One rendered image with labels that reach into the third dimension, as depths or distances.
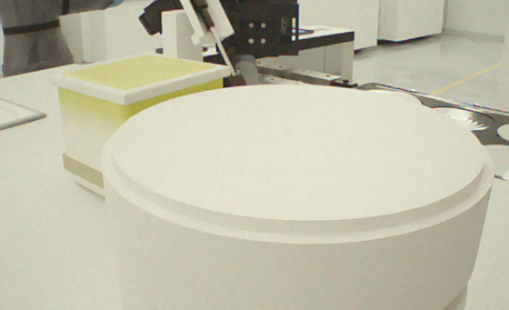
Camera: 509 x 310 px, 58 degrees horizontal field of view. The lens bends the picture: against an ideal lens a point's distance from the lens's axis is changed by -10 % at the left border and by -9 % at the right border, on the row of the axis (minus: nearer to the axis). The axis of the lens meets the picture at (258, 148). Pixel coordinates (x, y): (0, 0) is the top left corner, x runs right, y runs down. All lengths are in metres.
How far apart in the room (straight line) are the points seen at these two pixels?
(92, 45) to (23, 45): 2.86
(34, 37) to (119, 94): 0.78
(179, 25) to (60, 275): 0.26
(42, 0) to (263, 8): 0.61
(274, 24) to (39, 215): 0.31
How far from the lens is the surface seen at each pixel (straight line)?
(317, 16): 5.37
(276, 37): 0.49
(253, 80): 0.51
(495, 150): 0.58
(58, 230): 0.26
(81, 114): 0.27
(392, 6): 7.01
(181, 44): 0.42
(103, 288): 0.21
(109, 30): 3.66
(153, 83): 0.25
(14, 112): 0.47
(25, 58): 1.00
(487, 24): 8.83
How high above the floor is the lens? 1.09
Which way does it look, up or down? 21 degrees down
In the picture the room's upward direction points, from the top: straight up
